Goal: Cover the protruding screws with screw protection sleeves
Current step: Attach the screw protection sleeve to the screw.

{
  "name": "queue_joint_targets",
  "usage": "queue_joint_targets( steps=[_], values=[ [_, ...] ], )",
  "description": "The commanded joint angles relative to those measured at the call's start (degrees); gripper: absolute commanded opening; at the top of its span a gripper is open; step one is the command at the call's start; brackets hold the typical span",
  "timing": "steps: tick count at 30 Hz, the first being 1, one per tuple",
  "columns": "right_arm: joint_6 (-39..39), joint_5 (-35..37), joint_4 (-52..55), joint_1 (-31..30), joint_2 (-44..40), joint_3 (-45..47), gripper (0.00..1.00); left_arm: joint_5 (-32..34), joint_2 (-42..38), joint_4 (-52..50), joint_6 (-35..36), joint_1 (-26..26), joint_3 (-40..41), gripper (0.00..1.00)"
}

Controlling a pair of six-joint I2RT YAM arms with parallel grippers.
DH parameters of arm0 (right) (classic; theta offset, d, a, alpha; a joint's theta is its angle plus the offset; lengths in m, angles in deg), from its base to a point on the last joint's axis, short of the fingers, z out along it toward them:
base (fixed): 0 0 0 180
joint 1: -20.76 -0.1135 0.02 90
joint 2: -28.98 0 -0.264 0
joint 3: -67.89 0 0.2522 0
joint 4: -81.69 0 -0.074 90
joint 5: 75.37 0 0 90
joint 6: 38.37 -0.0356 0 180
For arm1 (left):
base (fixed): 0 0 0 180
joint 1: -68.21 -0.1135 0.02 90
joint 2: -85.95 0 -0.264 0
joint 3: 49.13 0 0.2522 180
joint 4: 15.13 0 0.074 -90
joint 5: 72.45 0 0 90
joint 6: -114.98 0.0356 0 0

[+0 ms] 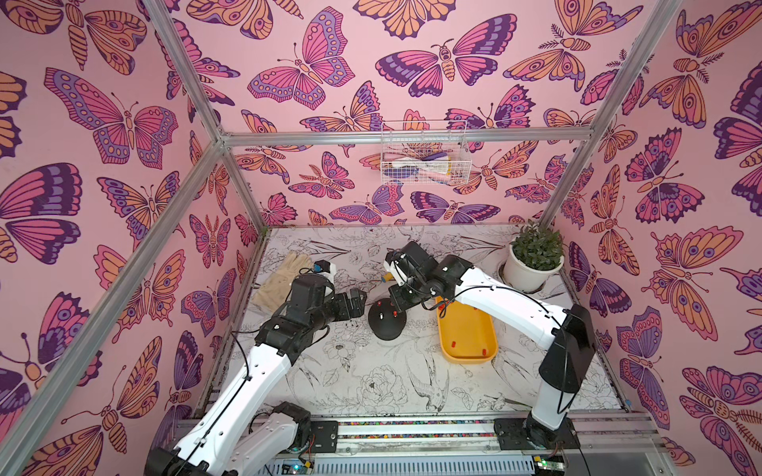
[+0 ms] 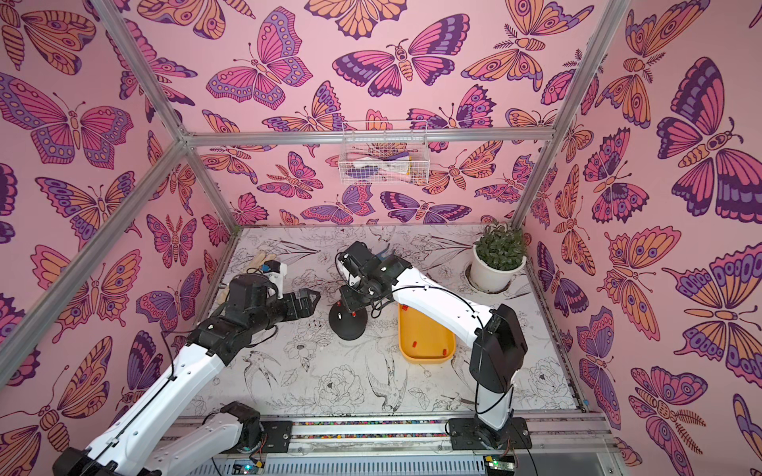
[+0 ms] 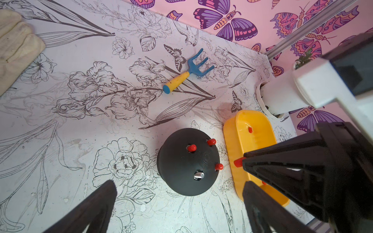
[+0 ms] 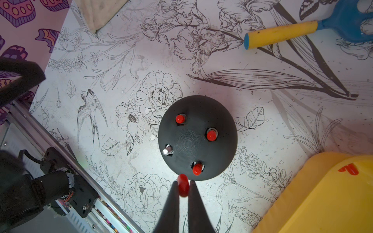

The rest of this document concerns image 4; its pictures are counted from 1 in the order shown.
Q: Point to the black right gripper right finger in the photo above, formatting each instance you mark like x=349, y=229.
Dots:
x=198, y=220

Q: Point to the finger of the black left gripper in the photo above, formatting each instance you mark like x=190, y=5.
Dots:
x=29, y=74

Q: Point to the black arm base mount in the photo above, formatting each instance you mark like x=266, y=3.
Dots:
x=72, y=182

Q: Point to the yellow plastic tray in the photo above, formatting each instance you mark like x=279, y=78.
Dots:
x=320, y=199

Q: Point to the red screw sleeve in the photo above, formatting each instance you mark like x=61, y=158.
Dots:
x=183, y=185
x=350, y=168
x=212, y=134
x=197, y=168
x=180, y=119

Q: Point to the aluminium cage frame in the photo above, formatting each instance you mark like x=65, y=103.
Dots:
x=25, y=138

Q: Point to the silver protruding screw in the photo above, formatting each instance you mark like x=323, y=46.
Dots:
x=168, y=150

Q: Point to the black round screw base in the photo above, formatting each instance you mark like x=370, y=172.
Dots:
x=189, y=141

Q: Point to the cream fabric glove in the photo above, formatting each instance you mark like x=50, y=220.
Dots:
x=97, y=13

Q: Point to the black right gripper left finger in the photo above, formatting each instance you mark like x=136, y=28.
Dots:
x=169, y=219

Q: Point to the blue yellow garden fork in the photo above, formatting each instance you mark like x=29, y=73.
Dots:
x=345, y=20

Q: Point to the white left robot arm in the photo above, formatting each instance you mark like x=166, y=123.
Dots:
x=23, y=197

